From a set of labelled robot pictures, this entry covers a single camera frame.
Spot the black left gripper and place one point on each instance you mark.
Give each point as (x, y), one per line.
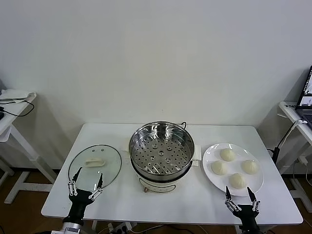
(78, 204)

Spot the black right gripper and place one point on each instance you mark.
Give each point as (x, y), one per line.
(247, 217)

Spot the white steamed baozi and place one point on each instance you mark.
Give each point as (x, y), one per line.
(249, 166)
(219, 167)
(228, 154)
(237, 181)

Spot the perforated steel steamer basket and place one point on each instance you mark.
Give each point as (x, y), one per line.
(187, 141)

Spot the large white table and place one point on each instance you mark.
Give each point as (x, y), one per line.
(109, 200)

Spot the white round plate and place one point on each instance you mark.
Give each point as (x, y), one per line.
(212, 156)

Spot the white power strip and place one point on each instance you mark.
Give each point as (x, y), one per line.
(122, 228)

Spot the white electric cooker pot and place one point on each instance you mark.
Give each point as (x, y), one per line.
(156, 186)

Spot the white side table with laptop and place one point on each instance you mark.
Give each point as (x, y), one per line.
(287, 107)

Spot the small black device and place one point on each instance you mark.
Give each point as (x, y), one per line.
(1, 115)

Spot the open laptop with lit screen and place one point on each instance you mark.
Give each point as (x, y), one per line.
(306, 97)

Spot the white wall plug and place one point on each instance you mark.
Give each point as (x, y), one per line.
(303, 160)

